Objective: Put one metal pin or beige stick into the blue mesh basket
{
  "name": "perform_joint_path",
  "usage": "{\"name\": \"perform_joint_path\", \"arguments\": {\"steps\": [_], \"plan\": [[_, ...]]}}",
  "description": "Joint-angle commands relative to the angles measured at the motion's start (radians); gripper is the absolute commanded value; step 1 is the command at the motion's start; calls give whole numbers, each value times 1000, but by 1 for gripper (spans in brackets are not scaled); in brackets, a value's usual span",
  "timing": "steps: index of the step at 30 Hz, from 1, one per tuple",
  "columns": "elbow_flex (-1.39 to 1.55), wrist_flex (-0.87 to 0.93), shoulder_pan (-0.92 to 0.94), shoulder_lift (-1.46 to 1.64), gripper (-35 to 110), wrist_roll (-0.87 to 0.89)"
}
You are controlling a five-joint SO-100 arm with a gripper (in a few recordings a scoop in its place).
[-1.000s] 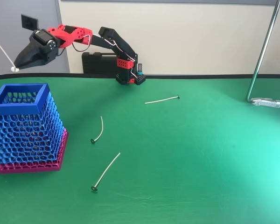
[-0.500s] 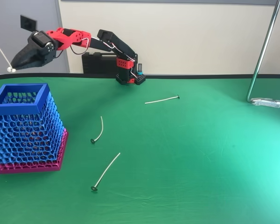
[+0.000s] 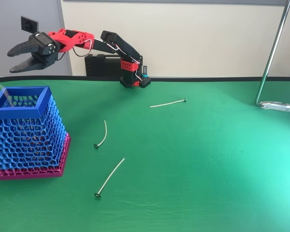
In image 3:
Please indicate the chrome metal stand pole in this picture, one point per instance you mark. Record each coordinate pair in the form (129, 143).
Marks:
(271, 55)

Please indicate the black plastic tool case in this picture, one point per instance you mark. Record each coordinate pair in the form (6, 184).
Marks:
(99, 67)

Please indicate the black square plate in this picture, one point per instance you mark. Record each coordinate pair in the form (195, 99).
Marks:
(29, 23)

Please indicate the silver clamp fitting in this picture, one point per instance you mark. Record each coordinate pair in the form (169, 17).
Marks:
(275, 106)

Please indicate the blue and magenta lattice basket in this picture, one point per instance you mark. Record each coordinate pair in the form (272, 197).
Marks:
(14, 112)

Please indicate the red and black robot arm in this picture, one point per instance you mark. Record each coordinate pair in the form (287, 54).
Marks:
(128, 48)

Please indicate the green table cloth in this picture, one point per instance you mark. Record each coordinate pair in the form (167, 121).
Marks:
(207, 169)

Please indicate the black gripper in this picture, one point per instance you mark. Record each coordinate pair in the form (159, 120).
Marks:
(44, 52)

